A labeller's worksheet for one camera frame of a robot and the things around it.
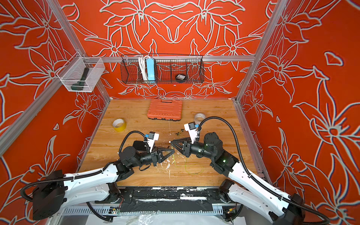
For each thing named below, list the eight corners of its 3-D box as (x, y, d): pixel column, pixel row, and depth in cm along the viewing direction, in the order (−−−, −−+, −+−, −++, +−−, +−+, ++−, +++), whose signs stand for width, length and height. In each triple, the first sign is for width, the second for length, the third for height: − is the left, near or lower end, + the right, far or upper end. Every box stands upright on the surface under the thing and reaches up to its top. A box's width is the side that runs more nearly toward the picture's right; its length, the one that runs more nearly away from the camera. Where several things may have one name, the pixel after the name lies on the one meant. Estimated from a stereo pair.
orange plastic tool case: (147, 121, 106) (146, 118, 102) (150, 102, 118) (149, 99, 115) (182, 121, 105) (182, 117, 102) (181, 102, 118) (181, 99, 115)
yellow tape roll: (111, 131, 102) (109, 129, 99) (115, 121, 108) (114, 118, 105) (124, 131, 102) (122, 129, 99) (127, 121, 108) (126, 118, 105)
